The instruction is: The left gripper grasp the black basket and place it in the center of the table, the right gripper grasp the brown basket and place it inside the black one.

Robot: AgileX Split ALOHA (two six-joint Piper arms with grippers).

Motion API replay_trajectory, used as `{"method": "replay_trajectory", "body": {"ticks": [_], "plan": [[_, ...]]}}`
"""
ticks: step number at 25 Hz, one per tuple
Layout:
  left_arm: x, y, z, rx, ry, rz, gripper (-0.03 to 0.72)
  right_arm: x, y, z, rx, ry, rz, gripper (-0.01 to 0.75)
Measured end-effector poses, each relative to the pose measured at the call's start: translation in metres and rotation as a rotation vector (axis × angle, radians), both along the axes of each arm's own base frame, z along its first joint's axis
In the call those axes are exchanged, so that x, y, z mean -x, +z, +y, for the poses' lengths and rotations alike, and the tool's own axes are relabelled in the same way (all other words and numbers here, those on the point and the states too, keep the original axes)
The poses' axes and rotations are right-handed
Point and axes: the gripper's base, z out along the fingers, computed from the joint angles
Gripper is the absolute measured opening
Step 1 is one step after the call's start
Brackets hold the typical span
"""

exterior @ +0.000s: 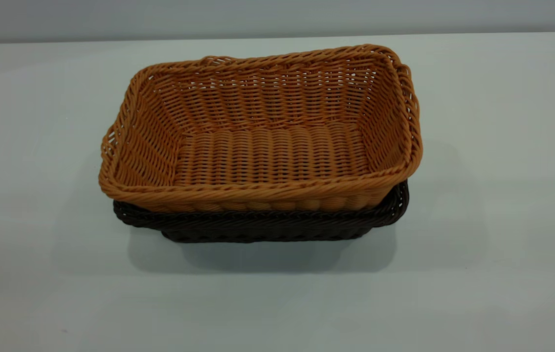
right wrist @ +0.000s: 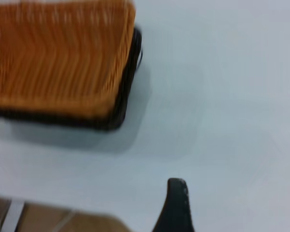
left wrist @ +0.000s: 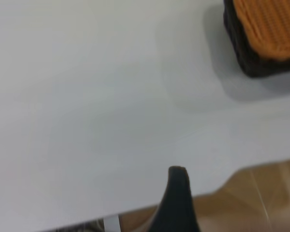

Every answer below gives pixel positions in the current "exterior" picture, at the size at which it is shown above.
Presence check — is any orange wicker basket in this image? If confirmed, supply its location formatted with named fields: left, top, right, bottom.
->
left=98, top=44, right=423, bottom=214

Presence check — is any black wicker basket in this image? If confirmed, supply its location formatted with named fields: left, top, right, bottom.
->
left=112, top=180, right=410, bottom=244

